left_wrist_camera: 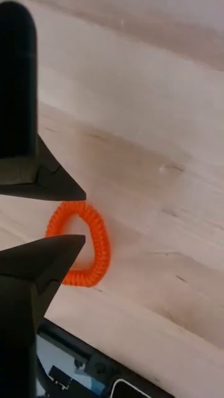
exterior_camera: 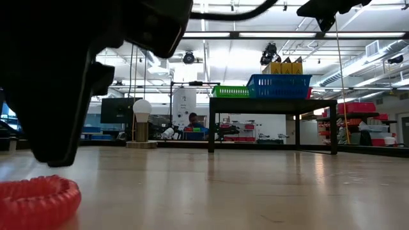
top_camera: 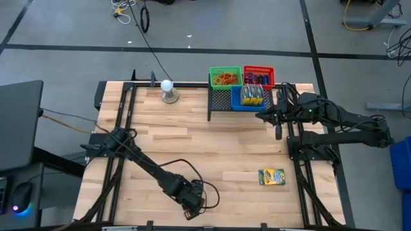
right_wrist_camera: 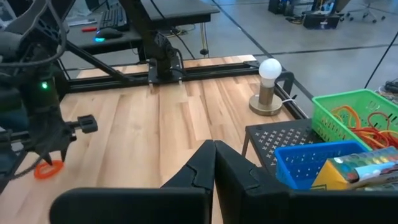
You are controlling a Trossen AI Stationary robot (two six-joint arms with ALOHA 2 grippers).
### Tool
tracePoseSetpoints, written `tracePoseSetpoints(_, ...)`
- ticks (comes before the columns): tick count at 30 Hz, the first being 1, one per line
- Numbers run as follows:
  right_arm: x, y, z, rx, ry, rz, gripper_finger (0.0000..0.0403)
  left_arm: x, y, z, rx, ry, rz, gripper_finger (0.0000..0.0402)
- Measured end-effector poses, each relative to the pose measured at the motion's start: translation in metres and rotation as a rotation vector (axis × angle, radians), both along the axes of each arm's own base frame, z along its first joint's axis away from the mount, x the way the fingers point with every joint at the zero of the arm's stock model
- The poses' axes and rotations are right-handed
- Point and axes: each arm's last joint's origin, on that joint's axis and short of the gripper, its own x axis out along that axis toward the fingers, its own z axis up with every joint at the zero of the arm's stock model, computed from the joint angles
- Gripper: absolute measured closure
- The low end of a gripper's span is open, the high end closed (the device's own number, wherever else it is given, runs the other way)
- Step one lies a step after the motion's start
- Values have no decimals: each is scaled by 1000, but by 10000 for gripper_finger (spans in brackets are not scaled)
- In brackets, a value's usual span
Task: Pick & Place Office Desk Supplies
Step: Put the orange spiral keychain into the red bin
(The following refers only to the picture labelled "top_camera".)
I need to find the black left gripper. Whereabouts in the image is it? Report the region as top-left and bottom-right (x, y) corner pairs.
(178, 180), (206, 221)

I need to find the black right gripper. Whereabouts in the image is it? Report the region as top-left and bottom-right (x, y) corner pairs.
(255, 95), (302, 141)

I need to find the blue plastic basket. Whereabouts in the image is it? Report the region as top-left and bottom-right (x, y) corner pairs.
(230, 85), (266, 112)

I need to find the red plastic basket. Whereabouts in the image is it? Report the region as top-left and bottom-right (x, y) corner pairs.
(242, 65), (276, 90)

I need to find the green plastic basket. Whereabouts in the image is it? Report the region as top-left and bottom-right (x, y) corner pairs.
(209, 66), (244, 91)

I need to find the red rubber band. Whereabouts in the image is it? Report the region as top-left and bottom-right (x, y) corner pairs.
(216, 72), (241, 85)

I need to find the grey desk foot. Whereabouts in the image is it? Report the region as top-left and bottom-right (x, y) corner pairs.
(365, 101), (411, 113)

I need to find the grey desk leg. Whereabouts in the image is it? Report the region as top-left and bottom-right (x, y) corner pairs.
(345, 0), (408, 30)

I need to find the yellow blue crayon box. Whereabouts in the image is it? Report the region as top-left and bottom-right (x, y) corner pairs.
(258, 168), (286, 186)

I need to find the black perforated metal shelf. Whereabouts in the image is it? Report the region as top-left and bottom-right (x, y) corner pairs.
(207, 85), (276, 123)

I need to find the white bulb brass lamp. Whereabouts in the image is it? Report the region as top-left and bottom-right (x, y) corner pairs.
(159, 79), (180, 105)

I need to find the blue plastic bin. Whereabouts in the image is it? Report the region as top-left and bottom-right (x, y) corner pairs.
(389, 136), (411, 231)

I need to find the black computer mouse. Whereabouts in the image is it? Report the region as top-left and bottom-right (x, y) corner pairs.
(11, 182), (33, 214)

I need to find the black keyboard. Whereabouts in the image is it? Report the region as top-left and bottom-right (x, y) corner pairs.
(0, 175), (9, 215)

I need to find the black monitor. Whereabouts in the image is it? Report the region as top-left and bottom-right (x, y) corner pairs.
(0, 80), (44, 173)

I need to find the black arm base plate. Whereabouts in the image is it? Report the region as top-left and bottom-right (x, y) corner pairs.
(286, 134), (340, 161)
(80, 133), (132, 158)

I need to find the yellow floor cable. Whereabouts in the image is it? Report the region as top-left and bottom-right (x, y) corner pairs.
(342, 0), (373, 32)

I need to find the thin black cable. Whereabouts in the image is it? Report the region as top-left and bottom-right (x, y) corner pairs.
(401, 75), (411, 119)
(40, 107), (112, 133)

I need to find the white floor cable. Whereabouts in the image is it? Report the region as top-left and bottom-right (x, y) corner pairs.
(387, 27), (398, 58)

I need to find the black desk frame bar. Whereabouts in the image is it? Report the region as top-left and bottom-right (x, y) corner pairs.
(31, 146), (87, 179)

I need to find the black floor cable bundle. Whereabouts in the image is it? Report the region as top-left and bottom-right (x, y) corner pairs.
(386, 27), (411, 67)

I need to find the black lamp cable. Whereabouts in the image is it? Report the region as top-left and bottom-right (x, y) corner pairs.
(127, 0), (174, 81)

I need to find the yellow braided cable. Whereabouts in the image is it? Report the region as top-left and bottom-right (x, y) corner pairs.
(40, 114), (94, 134)

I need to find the black cable loop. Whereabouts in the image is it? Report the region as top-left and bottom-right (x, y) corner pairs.
(139, 4), (151, 34)

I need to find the white cable bundle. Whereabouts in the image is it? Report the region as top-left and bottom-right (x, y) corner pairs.
(110, 0), (137, 26)

